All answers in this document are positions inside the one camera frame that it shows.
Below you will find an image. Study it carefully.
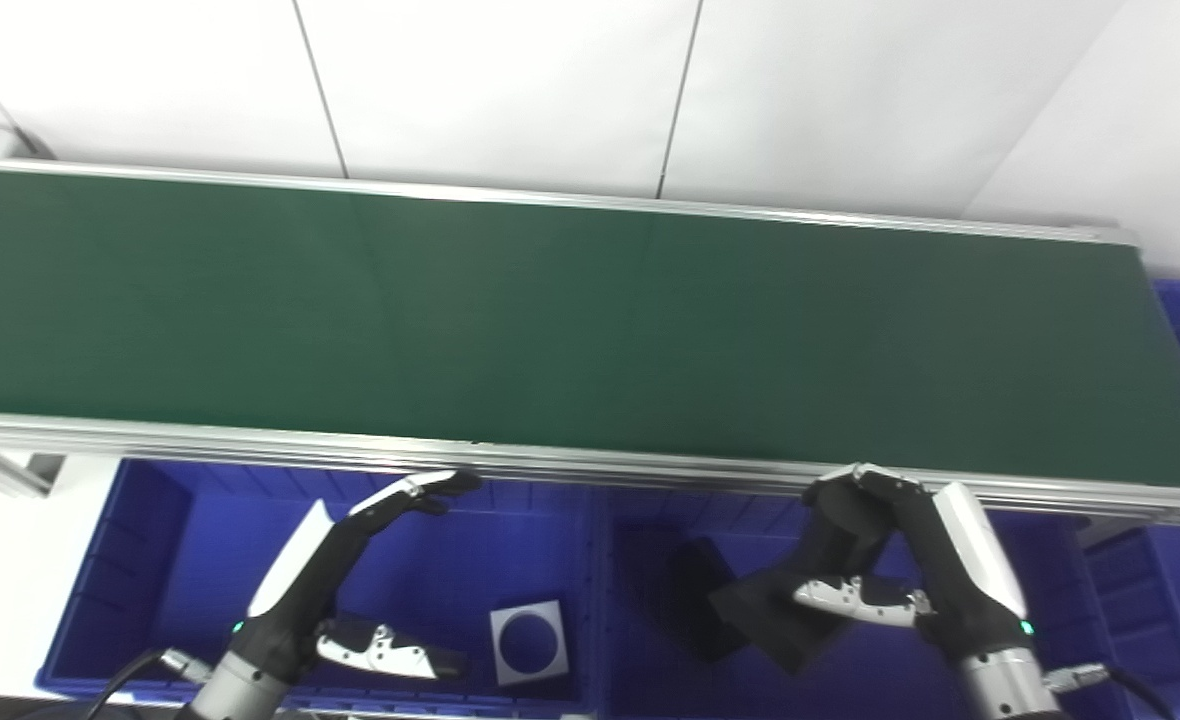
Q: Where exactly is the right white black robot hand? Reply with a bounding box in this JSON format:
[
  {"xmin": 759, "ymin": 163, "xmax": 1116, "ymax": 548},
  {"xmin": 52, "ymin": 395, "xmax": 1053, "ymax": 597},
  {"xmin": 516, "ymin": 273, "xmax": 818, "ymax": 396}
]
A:
[{"xmin": 794, "ymin": 462, "xmax": 1037, "ymax": 664}]

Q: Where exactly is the green conveyor belt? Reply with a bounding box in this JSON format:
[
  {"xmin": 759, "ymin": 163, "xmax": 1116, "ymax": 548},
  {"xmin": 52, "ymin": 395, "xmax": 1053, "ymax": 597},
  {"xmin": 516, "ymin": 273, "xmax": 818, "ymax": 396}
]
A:
[
  {"xmin": 0, "ymin": 154, "xmax": 1180, "ymax": 528},
  {"xmin": 0, "ymin": 167, "xmax": 1180, "ymax": 491}
]

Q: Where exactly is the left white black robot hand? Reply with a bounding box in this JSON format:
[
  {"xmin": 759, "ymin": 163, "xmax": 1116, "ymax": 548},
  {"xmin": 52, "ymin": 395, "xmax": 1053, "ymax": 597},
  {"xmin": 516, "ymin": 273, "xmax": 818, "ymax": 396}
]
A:
[{"xmin": 232, "ymin": 469, "xmax": 484, "ymax": 687}]

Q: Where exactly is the aluminium conveyor leg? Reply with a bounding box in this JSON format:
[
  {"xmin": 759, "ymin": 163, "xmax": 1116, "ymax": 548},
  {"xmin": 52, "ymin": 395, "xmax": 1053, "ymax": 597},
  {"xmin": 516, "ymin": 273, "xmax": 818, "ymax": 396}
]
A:
[{"xmin": 0, "ymin": 449, "xmax": 67, "ymax": 499}]

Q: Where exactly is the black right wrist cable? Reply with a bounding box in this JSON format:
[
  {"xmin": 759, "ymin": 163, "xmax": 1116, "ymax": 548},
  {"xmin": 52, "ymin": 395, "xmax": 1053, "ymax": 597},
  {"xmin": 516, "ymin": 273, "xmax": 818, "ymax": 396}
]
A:
[{"xmin": 1044, "ymin": 661, "xmax": 1177, "ymax": 720}]

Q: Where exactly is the grey square plate with hole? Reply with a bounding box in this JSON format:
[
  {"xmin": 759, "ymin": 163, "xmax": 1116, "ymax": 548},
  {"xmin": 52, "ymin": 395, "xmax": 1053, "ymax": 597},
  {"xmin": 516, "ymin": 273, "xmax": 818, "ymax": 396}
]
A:
[{"xmin": 489, "ymin": 599, "xmax": 570, "ymax": 688}]

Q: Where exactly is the black cylinder block part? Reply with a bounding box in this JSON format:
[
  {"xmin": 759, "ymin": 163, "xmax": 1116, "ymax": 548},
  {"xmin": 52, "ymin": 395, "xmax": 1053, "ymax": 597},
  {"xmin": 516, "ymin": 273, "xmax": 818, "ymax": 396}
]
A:
[
  {"xmin": 706, "ymin": 480, "xmax": 897, "ymax": 675},
  {"xmin": 664, "ymin": 537, "xmax": 752, "ymax": 662}
]

